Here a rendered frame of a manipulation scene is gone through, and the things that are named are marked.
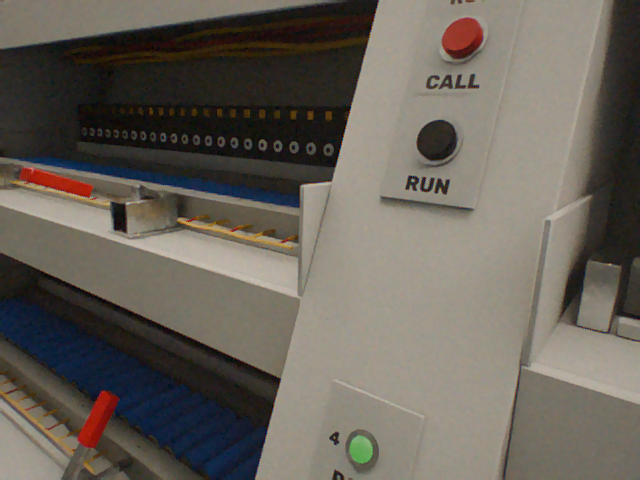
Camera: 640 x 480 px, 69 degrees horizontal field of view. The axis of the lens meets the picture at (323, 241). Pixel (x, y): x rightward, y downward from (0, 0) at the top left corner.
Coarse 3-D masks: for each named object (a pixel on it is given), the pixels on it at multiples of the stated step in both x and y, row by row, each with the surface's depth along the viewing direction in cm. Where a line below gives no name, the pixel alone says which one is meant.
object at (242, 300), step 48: (0, 144) 62; (48, 144) 67; (96, 144) 65; (0, 192) 45; (0, 240) 41; (48, 240) 35; (96, 240) 31; (144, 240) 30; (192, 240) 30; (96, 288) 32; (144, 288) 28; (192, 288) 26; (240, 288) 23; (288, 288) 22; (192, 336) 26; (240, 336) 24; (288, 336) 22
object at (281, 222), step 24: (48, 168) 46; (120, 192) 38; (192, 192) 34; (192, 216) 33; (216, 216) 32; (240, 216) 30; (264, 216) 29; (288, 216) 28; (264, 240) 27; (288, 240) 27
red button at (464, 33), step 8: (456, 24) 19; (464, 24) 18; (472, 24) 18; (448, 32) 19; (456, 32) 19; (464, 32) 18; (472, 32) 18; (480, 32) 18; (448, 40) 19; (456, 40) 18; (464, 40) 18; (472, 40) 18; (480, 40) 18; (448, 48) 19; (456, 48) 18; (464, 48) 18; (472, 48) 18; (456, 56) 19
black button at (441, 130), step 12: (444, 120) 18; (420, 132) 19; (432, 132) 18; (444, 132) 18; (456, 132) 18; (420, 144) 18; (432, 144) 18; (444, 144) 18; (432, 156) 18; (444, 156) 18
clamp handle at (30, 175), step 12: (24, 168) 26; (24, 180) 25; (36, 180) 25; (48, 180) 26; (60, 180) 26; (72, 180) 27; (72, 192) 27; (84, 192) 28; (96, 192) 28; (132, 192) 31
